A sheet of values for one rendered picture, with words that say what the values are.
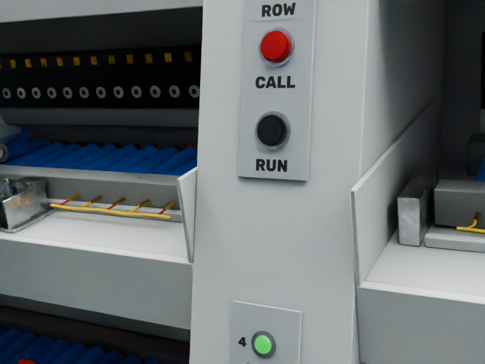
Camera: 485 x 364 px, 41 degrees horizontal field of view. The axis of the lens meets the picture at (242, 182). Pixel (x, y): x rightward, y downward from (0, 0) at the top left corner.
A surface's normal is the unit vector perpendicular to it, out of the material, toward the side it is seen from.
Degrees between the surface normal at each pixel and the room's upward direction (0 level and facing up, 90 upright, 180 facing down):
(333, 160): 90
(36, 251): 109
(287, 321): 90
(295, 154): 90
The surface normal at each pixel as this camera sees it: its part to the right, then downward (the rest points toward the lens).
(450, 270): -0.11, -0.94
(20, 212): 0.89, 0.06
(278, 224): -0.46, 0.02
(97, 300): -0.45, 0.33
